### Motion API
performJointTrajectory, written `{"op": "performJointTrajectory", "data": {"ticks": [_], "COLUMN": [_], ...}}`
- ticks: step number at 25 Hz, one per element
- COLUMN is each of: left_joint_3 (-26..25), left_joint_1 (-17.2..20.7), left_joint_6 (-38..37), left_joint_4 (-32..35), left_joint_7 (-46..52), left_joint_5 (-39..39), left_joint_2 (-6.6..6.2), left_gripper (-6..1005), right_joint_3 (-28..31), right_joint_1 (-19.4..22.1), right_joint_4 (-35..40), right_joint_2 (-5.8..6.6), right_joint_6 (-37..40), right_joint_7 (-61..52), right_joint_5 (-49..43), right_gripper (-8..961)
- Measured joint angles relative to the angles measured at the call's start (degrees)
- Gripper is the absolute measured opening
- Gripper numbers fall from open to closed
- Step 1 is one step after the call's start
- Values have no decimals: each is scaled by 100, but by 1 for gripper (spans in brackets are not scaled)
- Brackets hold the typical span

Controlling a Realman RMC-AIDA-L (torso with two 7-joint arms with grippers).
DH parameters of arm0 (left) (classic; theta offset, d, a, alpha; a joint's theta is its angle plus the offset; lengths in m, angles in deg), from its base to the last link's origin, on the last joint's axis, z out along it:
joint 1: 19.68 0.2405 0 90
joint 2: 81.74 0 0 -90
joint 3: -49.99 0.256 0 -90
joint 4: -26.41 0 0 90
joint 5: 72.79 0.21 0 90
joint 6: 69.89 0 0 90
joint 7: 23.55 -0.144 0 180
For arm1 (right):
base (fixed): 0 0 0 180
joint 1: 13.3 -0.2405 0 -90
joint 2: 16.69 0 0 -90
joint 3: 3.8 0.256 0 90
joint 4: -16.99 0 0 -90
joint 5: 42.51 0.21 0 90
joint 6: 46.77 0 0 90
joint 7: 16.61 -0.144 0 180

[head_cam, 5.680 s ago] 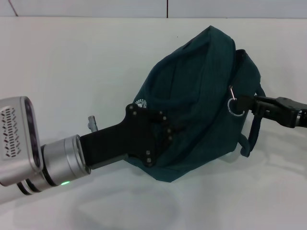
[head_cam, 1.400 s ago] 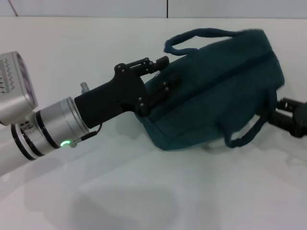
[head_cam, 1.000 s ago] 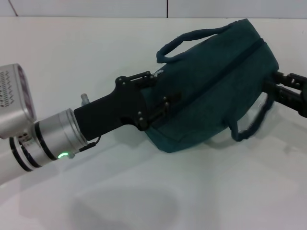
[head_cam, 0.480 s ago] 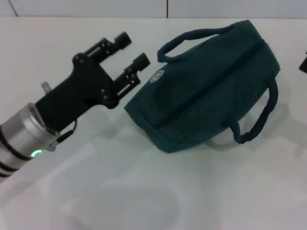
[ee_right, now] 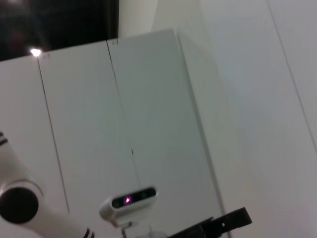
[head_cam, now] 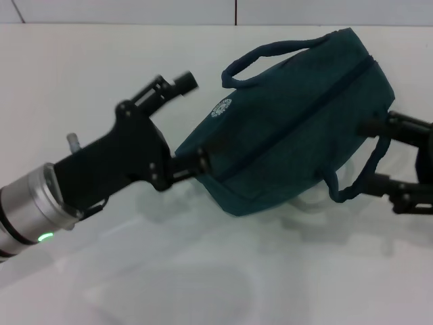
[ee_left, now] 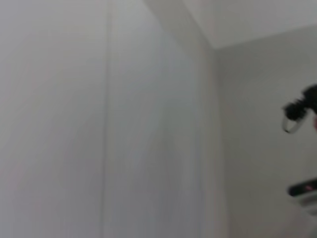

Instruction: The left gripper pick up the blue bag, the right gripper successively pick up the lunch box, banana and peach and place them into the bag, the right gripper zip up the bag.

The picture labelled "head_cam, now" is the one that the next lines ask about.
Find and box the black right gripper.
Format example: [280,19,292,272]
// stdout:
[357,109,433,216]

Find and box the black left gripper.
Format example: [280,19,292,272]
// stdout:
[53,70,231,208]

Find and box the dark teal fabric lunch bag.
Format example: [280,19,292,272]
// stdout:
[172,27,397,218]

